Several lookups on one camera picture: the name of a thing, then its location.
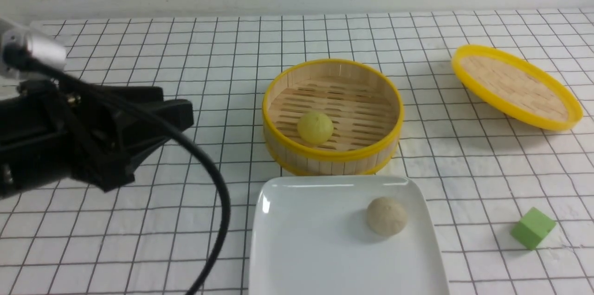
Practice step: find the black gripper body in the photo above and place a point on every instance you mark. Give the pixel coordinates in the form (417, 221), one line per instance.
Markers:
(49, 133)

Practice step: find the white steamed bun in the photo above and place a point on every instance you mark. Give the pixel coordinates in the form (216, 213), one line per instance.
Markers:
(386, 217)

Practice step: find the green foam cube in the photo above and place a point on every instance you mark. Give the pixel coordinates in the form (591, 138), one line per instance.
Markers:
(532, 228)

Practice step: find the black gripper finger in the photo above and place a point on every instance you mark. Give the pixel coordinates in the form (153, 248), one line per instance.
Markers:
(146, 97)

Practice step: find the bamboo steamer basket yellow rim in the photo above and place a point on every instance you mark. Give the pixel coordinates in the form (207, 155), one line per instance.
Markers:
(364, 105)

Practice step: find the white square plate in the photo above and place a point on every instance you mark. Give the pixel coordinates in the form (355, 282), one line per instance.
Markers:
(310, 237)

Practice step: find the yellow steamed bun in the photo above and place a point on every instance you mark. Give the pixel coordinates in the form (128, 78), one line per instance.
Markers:
(315, 128)

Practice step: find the white checkered tablecloth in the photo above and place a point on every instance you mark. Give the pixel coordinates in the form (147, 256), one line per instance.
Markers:
(479, 170)

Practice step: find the bamboo steamer lid yellow rim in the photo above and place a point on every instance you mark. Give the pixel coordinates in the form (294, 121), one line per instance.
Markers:
(516, 87)

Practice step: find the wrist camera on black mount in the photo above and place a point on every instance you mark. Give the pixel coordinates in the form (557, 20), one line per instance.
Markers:
(20, 45)

